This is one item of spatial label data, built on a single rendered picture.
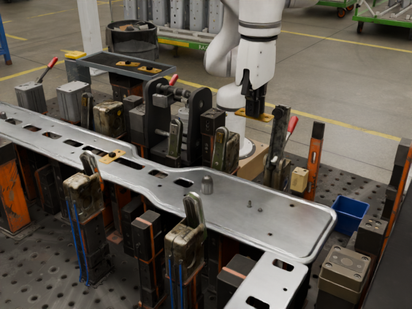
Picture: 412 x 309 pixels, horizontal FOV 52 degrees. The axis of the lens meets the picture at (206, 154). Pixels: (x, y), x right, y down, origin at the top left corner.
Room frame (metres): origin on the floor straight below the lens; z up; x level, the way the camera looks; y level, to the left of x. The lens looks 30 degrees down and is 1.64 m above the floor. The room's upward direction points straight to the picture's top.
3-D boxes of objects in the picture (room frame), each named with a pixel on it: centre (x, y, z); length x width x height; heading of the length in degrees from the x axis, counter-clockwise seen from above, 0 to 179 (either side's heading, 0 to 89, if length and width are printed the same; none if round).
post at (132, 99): (1.34, 0.25, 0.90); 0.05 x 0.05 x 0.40; 58
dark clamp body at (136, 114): (1.29, 0.21, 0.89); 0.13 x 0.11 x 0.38; 148
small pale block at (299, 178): (0.92, -0.24, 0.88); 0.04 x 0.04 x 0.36; 58
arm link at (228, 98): (1.52, -0.13, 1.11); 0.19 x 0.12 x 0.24; 90
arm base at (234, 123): (1.52, -0.10, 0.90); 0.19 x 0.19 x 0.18
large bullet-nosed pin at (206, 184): (0.93, 0.00, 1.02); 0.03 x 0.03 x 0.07
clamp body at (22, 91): (1.57, 0.69, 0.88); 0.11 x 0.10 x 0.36; 148
